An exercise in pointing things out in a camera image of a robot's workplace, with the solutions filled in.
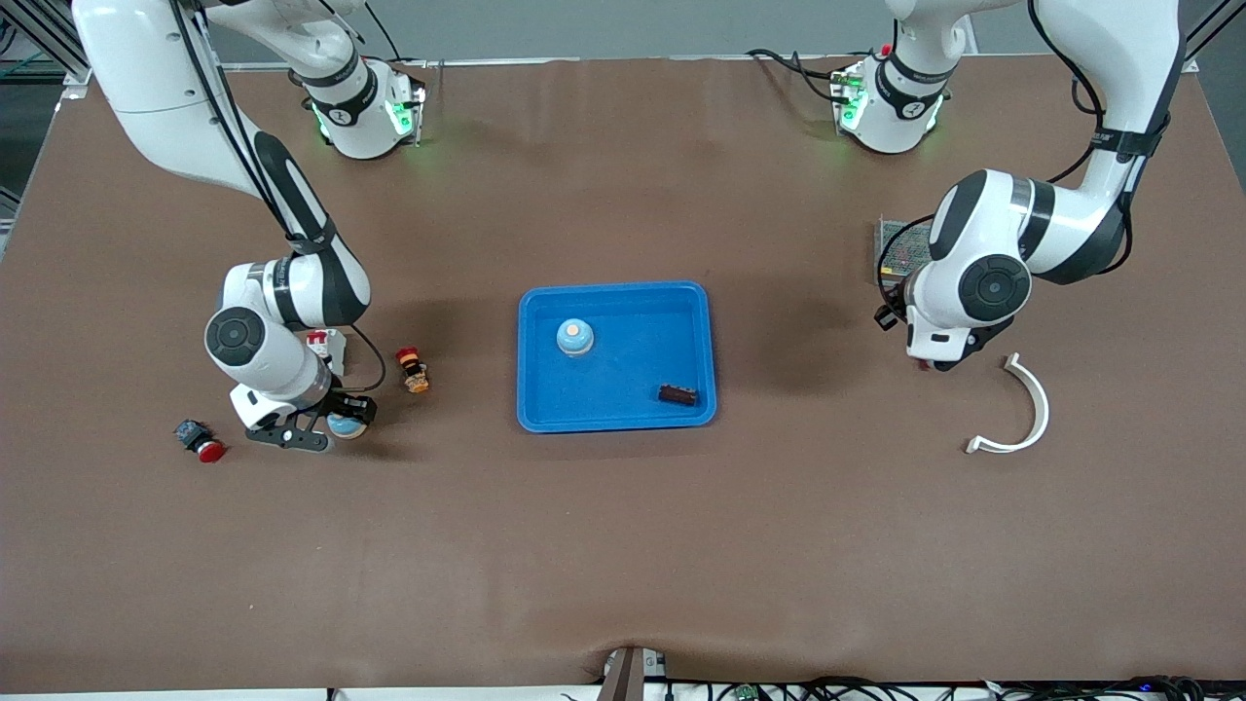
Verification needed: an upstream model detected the red emergency stop button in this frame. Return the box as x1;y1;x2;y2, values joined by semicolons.
173;419;227;463

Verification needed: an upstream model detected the metal mesh power supply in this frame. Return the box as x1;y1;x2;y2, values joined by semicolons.
876;217;937;283

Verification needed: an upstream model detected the white curved pipe clamp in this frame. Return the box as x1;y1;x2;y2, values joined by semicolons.
965;352;1051;456

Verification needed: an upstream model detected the blue plastic tray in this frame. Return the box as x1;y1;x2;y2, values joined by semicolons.
516;281;718;433

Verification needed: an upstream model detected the brown table cover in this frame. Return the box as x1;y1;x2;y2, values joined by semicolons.
0;54;1246;694

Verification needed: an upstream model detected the white circuit breaker red switch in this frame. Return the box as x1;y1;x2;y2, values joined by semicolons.
307;328;348;376

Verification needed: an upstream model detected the orange red button switch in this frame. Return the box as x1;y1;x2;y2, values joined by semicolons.
394;346;431;394

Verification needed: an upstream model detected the black left arm base cable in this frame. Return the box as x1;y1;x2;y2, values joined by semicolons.
746;47;853;106

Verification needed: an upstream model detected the black arm base cable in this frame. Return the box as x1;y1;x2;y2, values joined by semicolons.
746;47;853;106
362;0;429;74

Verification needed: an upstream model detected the black cable bundle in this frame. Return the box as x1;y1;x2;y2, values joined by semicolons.
672;675;1213;701

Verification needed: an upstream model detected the black right arm base cable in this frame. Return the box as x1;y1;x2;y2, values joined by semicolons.
362;0;429;74

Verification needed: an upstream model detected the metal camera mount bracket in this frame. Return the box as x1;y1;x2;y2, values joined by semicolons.
596;646;669;701

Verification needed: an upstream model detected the aluminium frame profile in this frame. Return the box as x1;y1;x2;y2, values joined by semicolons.
1165;0;1246;74
0;0;98;93

